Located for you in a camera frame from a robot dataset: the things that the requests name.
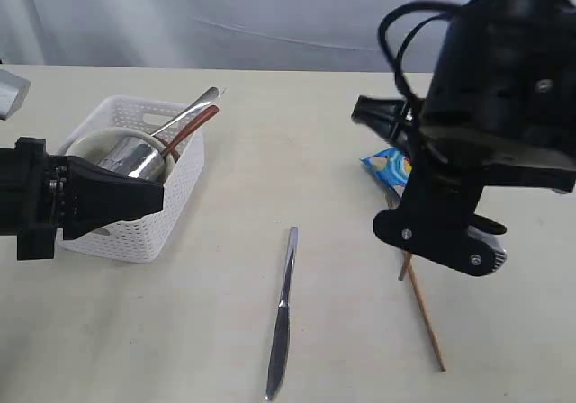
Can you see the steel fork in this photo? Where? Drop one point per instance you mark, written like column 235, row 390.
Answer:
column 281, row 337

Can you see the brown wooden chopstick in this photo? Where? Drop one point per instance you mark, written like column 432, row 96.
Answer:
column 426, row 319
column 405, row 265

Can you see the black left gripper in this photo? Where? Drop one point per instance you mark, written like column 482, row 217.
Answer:
column 43, row 193

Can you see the white woven plastic basket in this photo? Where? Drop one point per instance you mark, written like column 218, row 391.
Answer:
column 140, row 241

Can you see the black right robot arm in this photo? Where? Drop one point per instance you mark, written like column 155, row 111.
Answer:
column 500, row 107

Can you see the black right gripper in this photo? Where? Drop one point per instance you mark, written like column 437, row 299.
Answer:
column 453, row 163

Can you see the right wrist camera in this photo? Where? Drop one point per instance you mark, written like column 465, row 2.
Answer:
column 438, row 224

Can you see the brown wooden spoon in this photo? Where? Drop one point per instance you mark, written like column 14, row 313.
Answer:
column 193, row 125

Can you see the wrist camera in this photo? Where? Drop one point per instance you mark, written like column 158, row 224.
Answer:
column 13, row 91
column 438, row 224

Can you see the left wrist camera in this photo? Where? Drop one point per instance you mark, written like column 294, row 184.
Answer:
column 13, row 91

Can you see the blue potato chips bag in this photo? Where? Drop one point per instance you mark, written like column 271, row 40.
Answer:
column 390, row 168

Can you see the shiny steel cup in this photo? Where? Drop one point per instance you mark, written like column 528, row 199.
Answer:
column 136, row 158

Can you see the white ceramic bowl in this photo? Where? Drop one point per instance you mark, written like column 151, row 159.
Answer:
column 95, row 145

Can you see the steel spoon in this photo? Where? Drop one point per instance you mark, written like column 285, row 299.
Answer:
column 208, row 98

